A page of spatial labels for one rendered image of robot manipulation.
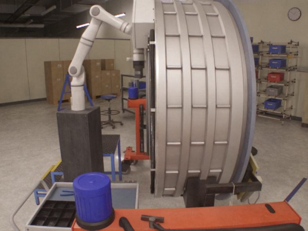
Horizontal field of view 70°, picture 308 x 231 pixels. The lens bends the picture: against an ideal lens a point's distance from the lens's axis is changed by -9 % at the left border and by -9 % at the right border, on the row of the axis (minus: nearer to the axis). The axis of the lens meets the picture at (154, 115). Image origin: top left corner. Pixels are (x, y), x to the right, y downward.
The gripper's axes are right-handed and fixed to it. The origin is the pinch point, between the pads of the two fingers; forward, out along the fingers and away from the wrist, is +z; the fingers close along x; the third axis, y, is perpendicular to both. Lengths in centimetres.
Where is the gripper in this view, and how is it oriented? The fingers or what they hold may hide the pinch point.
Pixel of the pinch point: (135, 87)
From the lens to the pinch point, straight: 163.6
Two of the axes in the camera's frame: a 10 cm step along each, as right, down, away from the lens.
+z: 0.0, 9.7, 2.4
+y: 9.9, 0.4, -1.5
